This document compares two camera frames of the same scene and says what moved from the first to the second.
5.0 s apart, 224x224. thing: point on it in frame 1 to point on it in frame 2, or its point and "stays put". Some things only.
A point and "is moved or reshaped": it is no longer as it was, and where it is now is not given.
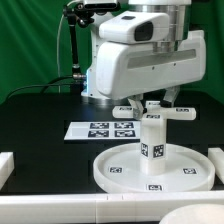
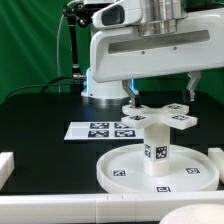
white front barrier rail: [99, 208] stays put
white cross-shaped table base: [155, 115] is moved or reshaped
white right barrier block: [216, 155] stays put
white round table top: [186, 169] stays put
